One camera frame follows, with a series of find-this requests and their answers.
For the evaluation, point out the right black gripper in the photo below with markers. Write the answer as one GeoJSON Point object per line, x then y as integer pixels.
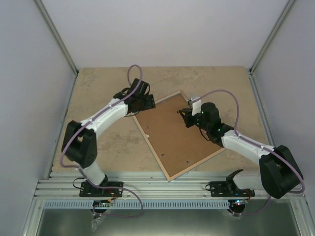
{"type": "Point", "coordinates": [187, 118]}

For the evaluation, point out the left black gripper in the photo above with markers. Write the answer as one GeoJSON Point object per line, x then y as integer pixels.
{"type": "Point", "coordinates": [150, 103]}

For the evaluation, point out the teal wooden picture frame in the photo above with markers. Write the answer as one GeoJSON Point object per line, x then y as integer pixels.
{"type": "Point", "coordinates": [177, 149]}

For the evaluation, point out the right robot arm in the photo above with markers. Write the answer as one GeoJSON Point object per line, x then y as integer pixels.
{"type": "Point", "coordinates": [278, 172]}

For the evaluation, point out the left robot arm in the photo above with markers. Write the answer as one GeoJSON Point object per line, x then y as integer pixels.
{"type": "Point", "coordinates": [80, 140]}

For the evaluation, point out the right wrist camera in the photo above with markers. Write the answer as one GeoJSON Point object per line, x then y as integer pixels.
{"type": "Point", "coordinates": [195, 104]}

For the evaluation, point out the aluminium rail base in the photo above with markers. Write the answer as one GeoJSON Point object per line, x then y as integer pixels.
{"type": "Point", "coordinates": [147, 185]}

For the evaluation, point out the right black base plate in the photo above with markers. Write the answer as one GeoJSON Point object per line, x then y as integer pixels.
{"type": "Point", "coordinates": [226, 189]}

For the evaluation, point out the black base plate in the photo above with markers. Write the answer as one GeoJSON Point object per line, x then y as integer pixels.
{"type": "Point", "coordinates": [87, 190]}
{"type": "Point", "coordinates": [226, 189]}

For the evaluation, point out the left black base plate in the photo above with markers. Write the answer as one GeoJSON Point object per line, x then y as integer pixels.
{"type": "Point", "coordinates": [87, 190]}

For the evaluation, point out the slotted grey cable duct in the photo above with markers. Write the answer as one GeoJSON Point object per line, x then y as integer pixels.
{"type": "Point", "coordinates": [135, 204]}

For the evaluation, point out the left aluminium corner post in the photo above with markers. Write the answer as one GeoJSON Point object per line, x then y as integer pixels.
{"type": "Point", "coordinates": [52, 28]}

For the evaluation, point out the aluminium corner post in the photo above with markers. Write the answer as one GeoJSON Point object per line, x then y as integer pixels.
{"type": "Point", "coordinates": [272, 35]}
{"type": "Point", "coordinates": [52, 28]}

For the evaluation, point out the right aluminium corner post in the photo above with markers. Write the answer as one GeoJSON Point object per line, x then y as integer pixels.
{"type": "Point", "coordinates": [272, 35]}

